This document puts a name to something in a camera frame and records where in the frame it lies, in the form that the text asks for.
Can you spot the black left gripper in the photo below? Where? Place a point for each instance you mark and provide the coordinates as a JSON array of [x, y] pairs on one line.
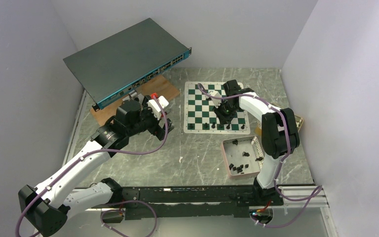
[[156, 130]]

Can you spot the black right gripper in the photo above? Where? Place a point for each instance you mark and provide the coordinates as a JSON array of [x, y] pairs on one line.
[[223, 119]]

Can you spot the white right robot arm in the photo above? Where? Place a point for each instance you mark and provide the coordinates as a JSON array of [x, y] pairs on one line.
[[279, 135]]

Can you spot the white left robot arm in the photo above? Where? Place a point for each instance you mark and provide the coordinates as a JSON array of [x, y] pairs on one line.
[[51, 203]]

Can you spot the green white chess board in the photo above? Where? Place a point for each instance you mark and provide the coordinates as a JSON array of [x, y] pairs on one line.
[[198, 110]]

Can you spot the black chess pieces pile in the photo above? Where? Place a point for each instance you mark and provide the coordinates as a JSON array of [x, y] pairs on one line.
[[245, 163]]

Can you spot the pink metal tray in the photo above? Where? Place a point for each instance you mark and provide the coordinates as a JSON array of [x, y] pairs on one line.
[[247, 144]]

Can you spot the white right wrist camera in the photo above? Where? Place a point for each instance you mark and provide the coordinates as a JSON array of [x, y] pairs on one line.
[[214, 97]]

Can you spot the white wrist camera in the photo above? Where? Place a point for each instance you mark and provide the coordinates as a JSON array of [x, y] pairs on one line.
[[214, 97], [158, 104]]

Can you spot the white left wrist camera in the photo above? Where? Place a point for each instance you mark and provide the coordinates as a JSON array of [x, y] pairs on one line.
[[158, 104]]

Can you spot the metal switch stand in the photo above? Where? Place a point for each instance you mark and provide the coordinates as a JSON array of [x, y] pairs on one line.
[[134, 96]]

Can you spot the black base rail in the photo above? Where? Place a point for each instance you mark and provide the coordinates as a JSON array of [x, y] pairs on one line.
[[192, 201]]

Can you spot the grey network switch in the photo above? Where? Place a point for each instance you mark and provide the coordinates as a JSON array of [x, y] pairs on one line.
[[119, 64]]

